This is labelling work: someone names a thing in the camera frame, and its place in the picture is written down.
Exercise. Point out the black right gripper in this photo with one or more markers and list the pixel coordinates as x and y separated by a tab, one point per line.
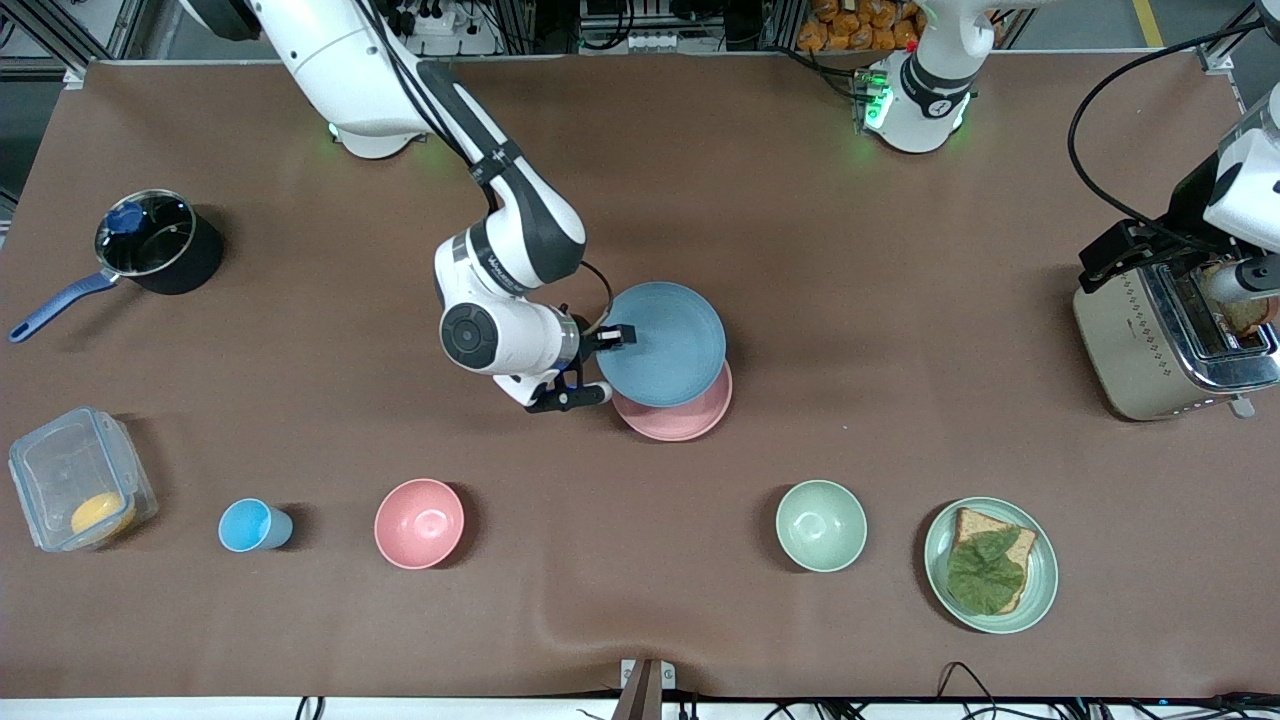
589	339

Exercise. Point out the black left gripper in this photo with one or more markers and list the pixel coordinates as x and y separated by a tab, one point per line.
1190	203

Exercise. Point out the blue plate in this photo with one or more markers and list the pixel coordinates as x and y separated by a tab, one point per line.
670	340

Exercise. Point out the pink plate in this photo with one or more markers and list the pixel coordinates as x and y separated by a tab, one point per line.
670	425

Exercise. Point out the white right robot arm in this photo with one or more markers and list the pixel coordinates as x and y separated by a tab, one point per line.
340	60

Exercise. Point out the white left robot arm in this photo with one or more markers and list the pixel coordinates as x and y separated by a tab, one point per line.
925	100

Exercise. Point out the beige chrome toaster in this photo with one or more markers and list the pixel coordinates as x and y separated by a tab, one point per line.
1120	340

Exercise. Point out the dark toasted bread slice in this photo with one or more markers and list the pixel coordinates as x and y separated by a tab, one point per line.
1250	315

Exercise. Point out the brown table mat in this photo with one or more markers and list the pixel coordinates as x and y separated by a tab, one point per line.
800	250

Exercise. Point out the pink bowl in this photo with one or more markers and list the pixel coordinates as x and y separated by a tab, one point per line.
419	524

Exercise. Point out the brown bread slice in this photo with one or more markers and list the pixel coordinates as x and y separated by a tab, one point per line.
1000	522

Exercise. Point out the green bowl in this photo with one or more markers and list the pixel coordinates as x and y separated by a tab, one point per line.
821	526

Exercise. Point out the small white socket strip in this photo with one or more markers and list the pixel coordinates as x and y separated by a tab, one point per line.
652	43

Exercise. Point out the green lettuce leaf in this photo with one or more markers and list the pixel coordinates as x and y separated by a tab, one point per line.
985	572

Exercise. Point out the green plate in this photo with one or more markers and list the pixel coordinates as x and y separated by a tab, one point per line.
1040	590

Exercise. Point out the bag of orange buns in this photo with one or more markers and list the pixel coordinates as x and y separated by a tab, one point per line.
860	25

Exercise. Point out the white power strip with plugs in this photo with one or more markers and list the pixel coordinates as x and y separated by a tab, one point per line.
430	20

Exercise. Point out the blue cup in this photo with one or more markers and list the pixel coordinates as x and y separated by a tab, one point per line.
250	526

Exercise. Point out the orange round food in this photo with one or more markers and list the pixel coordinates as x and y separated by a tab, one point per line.
102	514

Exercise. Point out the clear plastic container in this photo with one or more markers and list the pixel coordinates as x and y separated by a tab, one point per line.
60	470

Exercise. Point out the aluminium frame profile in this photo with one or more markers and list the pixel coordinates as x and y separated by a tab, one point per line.
1225	55
60	30

